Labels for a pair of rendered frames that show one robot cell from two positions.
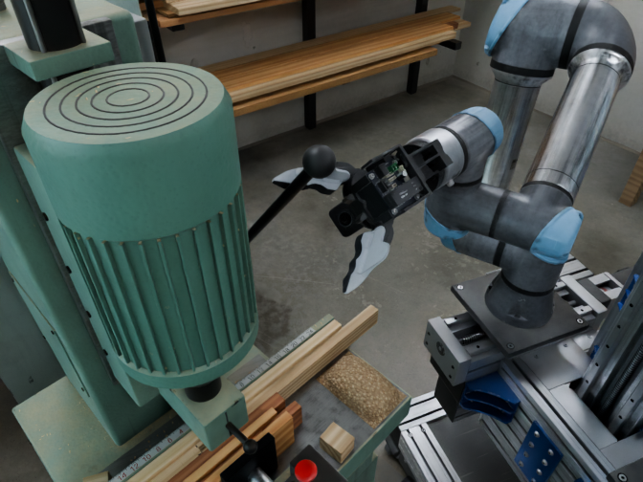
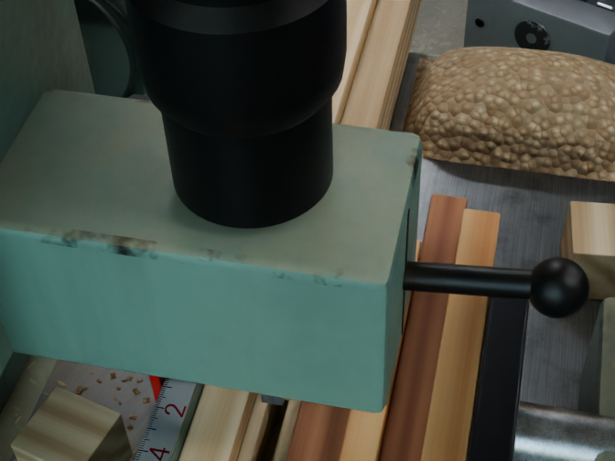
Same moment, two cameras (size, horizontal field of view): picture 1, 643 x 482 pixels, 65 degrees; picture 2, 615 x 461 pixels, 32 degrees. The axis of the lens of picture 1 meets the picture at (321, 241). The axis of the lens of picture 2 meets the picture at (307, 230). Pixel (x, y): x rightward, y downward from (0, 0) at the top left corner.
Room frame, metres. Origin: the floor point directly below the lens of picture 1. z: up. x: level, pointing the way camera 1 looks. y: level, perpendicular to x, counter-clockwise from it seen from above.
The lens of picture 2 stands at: (0.19, 0.28, 1.30)
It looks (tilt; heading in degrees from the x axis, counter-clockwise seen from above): 47 degrees down; 330
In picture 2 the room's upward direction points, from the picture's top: 3 degrees counter-clockwise
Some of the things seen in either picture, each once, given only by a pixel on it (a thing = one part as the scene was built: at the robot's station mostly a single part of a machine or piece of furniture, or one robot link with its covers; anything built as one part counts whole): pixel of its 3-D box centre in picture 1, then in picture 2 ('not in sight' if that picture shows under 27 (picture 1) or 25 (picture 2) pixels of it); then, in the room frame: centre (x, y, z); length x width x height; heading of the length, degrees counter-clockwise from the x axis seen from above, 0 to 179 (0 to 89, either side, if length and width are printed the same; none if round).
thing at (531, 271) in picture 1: (534, 249); not in sight; (0.81, -0.45, 0.98); 0.13 x 0.12 x 0.14; 58
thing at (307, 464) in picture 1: (305, 471); not in sight; (0.32, 0.02, 1.02); 0.03 x 0.03 x 0.01
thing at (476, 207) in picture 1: (461, 203); not in sight; (0.63, -0.22, 1.24); 0.11 x 0.08 x 0.11; 58
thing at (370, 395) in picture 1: (361, 382); (532, 93); (0.53, -0.07, 0.92); 0.14 x 0.09 x 0.04; 45
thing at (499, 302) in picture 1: (523, 289); not in sight; (0.81, -0.46, 0.87); 0.15 x 0.15 x 0.10
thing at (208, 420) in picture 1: (201, 395); (210, 256); (0.43, 0.18, 1.03); 0.14 x 0.07 x 0.09; 45
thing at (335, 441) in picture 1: (337, 442); (611, 251); (0.41, -0.03, 0.92); 0.04 x 0.04 x 0.03; 50
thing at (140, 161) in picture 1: (164, 235); not in sight; (0.41, 0.17, 1.35); 0.18 x 0.18 x 0.31
